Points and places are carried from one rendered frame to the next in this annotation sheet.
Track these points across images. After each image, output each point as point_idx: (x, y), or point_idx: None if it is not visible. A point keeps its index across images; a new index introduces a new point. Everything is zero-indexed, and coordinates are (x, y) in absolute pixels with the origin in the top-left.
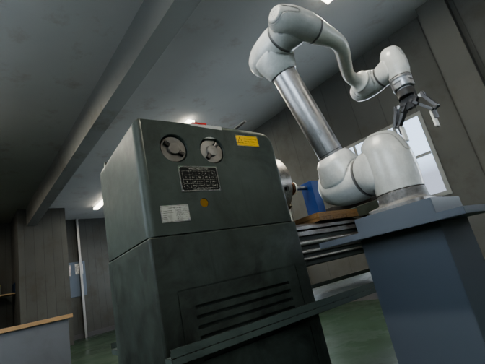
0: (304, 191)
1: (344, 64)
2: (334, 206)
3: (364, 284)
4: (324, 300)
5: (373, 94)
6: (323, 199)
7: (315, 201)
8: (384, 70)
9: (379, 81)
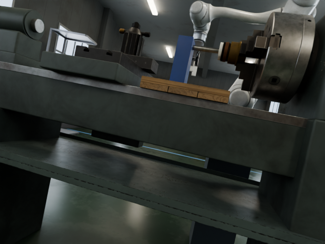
0: (192, 48)
1: (242, 20)
2: (139, 67)
3: (206, 168)
4: (257, 182)
5: (197, 23)
6: (248, 106)
7: (189, 71)
8: (209, 25)
9: (205, 25)
